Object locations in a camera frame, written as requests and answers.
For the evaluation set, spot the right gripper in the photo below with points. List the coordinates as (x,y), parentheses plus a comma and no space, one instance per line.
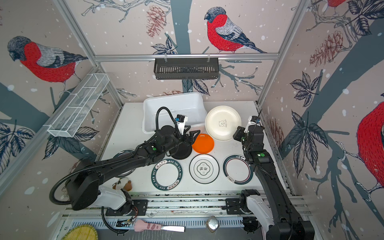
(240,133)

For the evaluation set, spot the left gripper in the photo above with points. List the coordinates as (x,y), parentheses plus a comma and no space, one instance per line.
(190,140)

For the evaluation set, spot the orange plate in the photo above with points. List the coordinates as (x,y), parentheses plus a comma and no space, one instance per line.
(204,144)

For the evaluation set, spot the large cream bear plate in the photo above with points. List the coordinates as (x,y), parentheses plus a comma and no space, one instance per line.
(222,120)

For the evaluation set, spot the green red rim plate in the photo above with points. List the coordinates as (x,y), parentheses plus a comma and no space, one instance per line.
(237,170)

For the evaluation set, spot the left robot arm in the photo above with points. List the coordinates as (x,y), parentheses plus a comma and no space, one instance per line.
(84,187)

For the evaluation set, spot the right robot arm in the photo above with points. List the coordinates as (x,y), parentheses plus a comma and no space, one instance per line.
(281,220)

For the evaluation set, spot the white plastic bin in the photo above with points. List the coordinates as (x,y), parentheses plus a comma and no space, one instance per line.
(188,104)

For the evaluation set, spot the white plate black emblem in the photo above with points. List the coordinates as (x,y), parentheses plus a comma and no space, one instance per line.
(204,169)

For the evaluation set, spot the green rim lettered plate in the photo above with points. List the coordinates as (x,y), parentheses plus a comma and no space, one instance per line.
(166,174)

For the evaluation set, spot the black hanging shelf basket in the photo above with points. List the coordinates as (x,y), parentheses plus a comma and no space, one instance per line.
(186,69)

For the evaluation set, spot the teal patterned small plate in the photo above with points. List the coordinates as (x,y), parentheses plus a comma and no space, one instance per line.
(123,165)

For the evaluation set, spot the brown white plush toy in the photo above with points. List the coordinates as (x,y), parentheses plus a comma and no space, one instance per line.
(123,184)

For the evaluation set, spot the yellow woven mat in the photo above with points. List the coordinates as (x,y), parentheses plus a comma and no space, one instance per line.
(83,232)

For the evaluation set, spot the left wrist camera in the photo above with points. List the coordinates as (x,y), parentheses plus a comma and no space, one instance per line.
(181,123)

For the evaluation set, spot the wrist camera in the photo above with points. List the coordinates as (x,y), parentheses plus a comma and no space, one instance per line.
(252,121)
(181,123)

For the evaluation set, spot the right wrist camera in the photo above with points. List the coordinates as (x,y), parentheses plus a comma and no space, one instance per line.
(252,121)

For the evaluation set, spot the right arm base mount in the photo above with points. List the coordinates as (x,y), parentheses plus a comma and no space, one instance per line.
(233,207)

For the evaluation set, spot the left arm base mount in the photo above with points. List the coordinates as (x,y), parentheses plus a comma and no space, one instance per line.
(133,208)

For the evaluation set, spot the white wire mesh basket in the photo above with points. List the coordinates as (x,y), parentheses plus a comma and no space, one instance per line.
(81,102)

